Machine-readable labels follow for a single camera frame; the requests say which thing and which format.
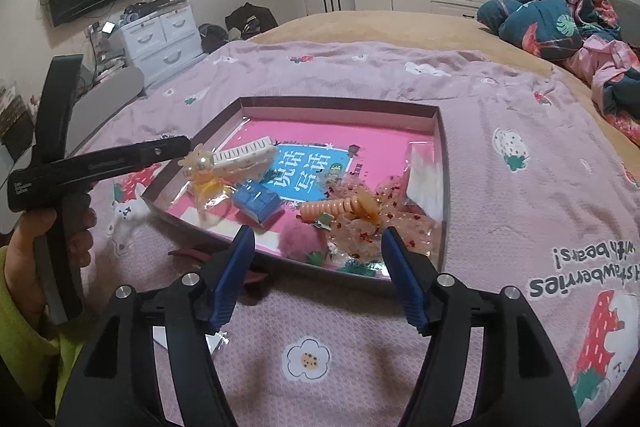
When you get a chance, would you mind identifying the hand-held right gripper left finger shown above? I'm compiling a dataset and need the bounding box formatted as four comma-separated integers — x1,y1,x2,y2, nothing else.
55,225,257,427

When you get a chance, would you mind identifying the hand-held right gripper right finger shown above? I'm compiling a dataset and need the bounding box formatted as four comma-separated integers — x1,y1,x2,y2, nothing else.
381,227,596,427

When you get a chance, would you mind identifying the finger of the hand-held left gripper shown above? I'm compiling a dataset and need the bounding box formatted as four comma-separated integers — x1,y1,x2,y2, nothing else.
134,134,194,169

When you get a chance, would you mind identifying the shallow pink cardboard box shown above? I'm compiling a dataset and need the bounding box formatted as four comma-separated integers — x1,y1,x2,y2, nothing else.
141,96,448,295

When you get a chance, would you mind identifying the yellow hair accessory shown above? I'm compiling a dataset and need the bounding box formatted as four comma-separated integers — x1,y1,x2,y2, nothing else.
180,146,238,228

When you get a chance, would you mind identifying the white comb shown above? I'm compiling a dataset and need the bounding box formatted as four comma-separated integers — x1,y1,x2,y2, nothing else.
214,136,279,182

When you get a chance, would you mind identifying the pink fluffy pompom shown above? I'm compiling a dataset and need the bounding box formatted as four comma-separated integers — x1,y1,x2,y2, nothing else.
279,222,330,266

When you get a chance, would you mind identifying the small blue box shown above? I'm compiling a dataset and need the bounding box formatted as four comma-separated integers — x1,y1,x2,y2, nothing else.
234,182,284,224

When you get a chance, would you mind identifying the clear plastic packet white card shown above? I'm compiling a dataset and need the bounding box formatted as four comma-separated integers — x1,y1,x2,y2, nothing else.
406,143,447,228

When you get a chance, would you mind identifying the peach spiral hair tie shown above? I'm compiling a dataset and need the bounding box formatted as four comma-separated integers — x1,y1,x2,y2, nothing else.
300,192,383,224

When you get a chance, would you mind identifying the person's left forearm green sleeve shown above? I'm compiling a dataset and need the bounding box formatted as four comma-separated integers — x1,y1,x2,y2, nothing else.
0,247,88,413

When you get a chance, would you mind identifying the person's left hand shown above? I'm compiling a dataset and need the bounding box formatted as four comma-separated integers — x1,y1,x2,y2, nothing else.
7,207,98,338

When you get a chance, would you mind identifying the small green hair clip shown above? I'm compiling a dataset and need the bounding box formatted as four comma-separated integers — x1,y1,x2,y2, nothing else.
342,259,381,278

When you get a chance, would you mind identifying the red glitter mesh bag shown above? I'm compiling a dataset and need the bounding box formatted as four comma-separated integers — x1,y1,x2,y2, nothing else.
327,172,443,270

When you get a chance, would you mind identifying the grey bed footboard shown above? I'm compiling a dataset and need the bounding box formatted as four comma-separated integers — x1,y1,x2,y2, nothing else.
65,66,146,158

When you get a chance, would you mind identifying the white paper card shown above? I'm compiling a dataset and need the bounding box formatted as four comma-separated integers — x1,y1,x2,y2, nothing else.
151,324,232,354

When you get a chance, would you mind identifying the white drawer cabinet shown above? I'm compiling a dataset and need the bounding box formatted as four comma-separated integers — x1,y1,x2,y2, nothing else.
117,2,205,85

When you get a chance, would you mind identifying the pink printed blanket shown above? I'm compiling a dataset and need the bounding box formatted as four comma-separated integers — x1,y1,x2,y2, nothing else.
65,41,640,427

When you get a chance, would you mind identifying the dark clothes pile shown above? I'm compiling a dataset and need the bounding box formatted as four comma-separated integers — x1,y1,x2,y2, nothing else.
199,23,231,52

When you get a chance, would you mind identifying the dark bag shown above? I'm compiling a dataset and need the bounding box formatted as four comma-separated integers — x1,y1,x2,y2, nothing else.
225,3,280,40

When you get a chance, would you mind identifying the tan bed sheet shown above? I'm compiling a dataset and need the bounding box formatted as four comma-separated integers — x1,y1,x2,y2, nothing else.
250,9,640,188

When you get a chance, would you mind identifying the pink floral garment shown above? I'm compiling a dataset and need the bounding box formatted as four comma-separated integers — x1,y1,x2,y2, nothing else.
565,34,640,108

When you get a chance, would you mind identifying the teal floral quilt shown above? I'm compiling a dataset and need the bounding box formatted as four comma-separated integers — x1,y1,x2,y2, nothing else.
477,0,640,132

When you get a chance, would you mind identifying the grey headboard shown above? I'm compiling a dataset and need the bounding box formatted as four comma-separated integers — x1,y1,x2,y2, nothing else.
600,0,640,48

